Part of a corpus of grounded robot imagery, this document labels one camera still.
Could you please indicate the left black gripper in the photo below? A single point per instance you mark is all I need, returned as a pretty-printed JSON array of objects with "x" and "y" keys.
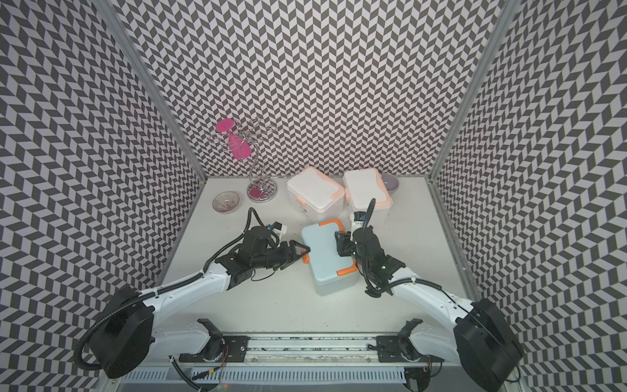
[{"x": 286, "y": 252}]

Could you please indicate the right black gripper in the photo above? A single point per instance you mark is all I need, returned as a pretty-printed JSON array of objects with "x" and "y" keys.
[{"x": 348, "y": 243}]

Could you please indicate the blue first aid kit box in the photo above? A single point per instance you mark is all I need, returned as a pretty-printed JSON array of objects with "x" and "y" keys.
[{"x": 331, "y": 272}]

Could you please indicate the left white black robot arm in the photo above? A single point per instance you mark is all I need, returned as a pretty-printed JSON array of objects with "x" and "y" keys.
[{"x": 126, "y": 332}]

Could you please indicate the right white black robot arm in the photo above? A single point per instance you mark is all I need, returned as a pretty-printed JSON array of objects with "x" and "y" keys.
[{"x": 450, "y": 313}]

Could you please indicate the middle white first aid box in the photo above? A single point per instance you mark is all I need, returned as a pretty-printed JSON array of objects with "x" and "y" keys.
[{"x": 316, "y": 196}]

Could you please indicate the white first aid box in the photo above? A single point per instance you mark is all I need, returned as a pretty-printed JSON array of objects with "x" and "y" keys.
[
  {"x": 361, "y": 187},
  {"x": 316, "y": 196}
]

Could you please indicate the right white first aid box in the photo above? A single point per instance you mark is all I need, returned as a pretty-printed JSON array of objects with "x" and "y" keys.
[{"x": 361, "y": 187}]

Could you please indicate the small grey round bowl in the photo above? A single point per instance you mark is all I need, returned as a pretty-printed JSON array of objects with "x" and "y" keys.
[{"x": 391, "y": 182}]

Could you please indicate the small clear glass bowl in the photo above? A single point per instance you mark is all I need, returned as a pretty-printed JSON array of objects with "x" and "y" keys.
[{"x": 225, "y": 202}]

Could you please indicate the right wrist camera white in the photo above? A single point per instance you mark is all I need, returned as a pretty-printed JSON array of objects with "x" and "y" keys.
[{"x": 358, "y": 220}]

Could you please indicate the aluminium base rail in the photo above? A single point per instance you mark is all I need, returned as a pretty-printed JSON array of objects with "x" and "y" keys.
[{"x": 306, "y": 349}]

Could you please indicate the silver wire stand pink ornaments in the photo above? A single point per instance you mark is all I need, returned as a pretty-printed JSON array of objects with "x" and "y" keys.
[{"x": 243, "y": 141}]

